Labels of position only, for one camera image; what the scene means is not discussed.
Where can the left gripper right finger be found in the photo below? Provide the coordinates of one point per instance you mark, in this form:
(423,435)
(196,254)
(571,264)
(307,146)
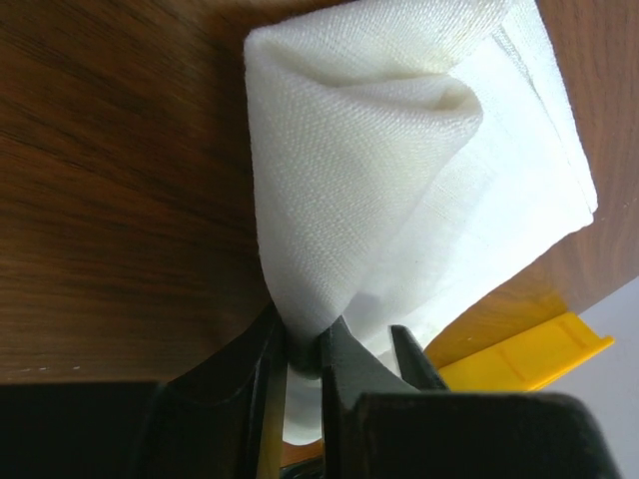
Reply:
(349,374)

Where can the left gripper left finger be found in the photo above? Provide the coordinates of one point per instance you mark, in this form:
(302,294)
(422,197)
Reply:
(224,418)

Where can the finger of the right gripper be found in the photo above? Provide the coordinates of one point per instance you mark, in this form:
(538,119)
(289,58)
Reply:
(414,366)

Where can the white cloth napkin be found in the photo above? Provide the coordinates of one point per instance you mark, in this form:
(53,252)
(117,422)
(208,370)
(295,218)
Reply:
(409,157)

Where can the yellow plastic tray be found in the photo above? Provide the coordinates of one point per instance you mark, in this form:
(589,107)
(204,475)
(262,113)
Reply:
(527,361)

